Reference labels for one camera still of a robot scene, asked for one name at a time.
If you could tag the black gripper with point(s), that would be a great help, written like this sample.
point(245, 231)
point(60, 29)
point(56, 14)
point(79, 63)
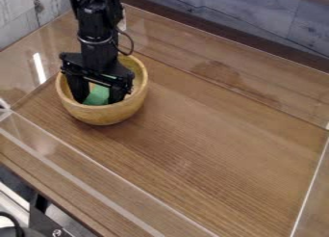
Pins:
point(75, 70)

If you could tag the green rectangular stick block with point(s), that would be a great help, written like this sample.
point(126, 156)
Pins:
point(98, 89)

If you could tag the round wooden bowl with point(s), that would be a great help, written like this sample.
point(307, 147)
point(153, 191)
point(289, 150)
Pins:
point(113, 113)

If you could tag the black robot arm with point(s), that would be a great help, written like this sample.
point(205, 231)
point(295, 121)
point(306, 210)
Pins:
point(95, 64)

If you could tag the clear acrylic corner bracket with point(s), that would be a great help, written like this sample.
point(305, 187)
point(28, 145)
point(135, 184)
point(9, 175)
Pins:
point(122, 23)

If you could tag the clear acrylic tray wall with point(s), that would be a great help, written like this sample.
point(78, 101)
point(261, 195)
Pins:
point(178, 172)

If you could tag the black table leg frame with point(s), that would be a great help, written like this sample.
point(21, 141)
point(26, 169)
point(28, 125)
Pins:
point(40, 222)

